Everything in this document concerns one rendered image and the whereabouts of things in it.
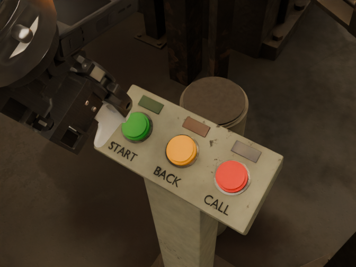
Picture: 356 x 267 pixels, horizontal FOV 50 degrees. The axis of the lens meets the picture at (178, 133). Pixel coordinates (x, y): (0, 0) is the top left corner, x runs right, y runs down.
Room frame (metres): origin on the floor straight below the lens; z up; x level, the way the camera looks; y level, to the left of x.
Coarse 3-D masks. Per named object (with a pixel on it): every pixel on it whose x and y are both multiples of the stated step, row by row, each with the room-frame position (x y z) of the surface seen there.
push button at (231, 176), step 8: (224, 168) 0.24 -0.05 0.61; (232, 168) 0.24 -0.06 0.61; (240, 168) 0.24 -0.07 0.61; (216, 176) 0.23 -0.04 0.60; (224, 176) 0.23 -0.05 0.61; (232, 176) 0.23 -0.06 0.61; (240, 176) 0.23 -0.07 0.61; (224, 184) 0.22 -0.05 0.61; (232, 184) 0.22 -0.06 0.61; (240, 184) 0.22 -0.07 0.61; (232, 192) 0.21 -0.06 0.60
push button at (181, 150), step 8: (176, 136) 0.29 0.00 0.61; (184, 136) 0.29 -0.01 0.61; (168, 144) 0.28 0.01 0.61; (176, 144) 0.28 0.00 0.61; (184, 144) 0.28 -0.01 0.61; (192, 144) 0.28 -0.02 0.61; (168, 152) 0.27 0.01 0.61; (176, 152) 0.27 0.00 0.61; (184, 152) 0.27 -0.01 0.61; (192, 152) 0.27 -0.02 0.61; (176, 160) 0.26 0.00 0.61; (184, 160) 0.26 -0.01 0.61; (192, 160) 0.26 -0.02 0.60
